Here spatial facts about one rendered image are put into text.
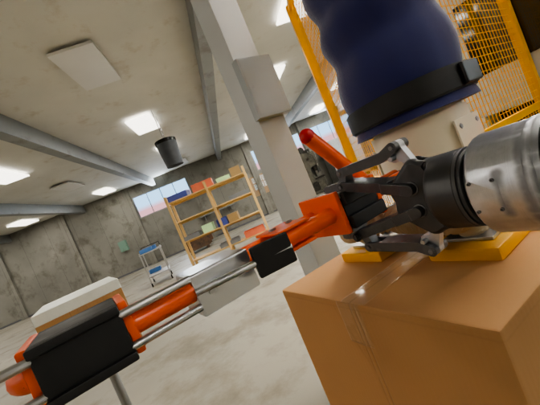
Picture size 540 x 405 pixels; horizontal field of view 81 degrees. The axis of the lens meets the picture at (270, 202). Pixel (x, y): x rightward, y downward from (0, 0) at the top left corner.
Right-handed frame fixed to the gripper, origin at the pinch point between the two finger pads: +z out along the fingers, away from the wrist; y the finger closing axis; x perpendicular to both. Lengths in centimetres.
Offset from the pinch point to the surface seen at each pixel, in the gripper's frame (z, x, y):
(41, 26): 385, 21, -283
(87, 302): 158, -40, 13
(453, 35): -10.3, 27.4, -18.0
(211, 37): 104, 58, -88
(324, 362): 14.9, -3.1, 26.8
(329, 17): 1.4, 16.3, -29.8
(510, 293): -18.0, 2.0, 12.3
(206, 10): 99, 58, -98
